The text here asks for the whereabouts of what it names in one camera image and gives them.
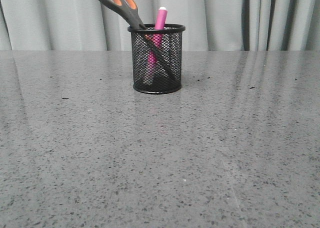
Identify pink marker pen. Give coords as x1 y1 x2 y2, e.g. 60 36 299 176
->
143 7 168 85

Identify grey orange scissors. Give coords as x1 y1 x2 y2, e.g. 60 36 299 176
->
99 0 176 81

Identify black mesh pen holder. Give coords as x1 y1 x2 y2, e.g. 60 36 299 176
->
128 24 186 94

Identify grey white curtain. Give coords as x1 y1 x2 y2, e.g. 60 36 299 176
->
0 0 320 51

